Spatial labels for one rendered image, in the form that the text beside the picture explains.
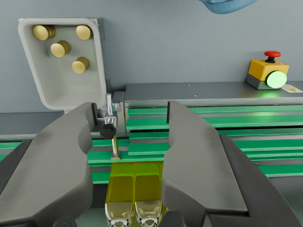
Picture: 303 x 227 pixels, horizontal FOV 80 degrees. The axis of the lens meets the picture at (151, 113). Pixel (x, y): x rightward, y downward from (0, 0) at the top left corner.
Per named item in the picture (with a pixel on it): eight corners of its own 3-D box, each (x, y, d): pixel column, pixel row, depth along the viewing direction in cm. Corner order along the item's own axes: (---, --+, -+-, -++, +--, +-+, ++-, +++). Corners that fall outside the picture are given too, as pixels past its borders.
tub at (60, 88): (56, 97, 57) (43, 110, 50) (33, 16, 46) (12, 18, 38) (112, 96, 58) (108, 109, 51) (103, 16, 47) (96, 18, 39)
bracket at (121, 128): (115, 120, 56) (112, 133, 50) (112, 91, 51) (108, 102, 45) (127, 119, 56) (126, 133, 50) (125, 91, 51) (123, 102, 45)
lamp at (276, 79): (263, 85, 51) (269, 90, 49) (268, 70, 49) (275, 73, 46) (278, 85, 52) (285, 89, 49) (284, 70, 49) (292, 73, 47)
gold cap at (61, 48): (55, 40, 48) (48, 43, 44) (69, 39, 48) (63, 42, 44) (58, 54, 49) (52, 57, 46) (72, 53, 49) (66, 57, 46)
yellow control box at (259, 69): (244, 80, 58) (257, 89, 52) (250, 57, 55) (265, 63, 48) (265, 80, 59) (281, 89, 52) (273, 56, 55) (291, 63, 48)
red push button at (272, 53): (266, 65, 50) (270, 52, 48) (258, 61, 53) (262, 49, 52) (281, 65, 50) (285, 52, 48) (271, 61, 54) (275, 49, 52)
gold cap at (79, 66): (75, 56, 50) (69, 61, 46) (88, 56, 50) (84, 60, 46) (78, 69, 52) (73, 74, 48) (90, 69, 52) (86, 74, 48)
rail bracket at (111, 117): (113, 138, 50) (106, 174, 40) (106, 81, 42) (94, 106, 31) (124, 138, 51) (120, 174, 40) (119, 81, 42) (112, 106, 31)
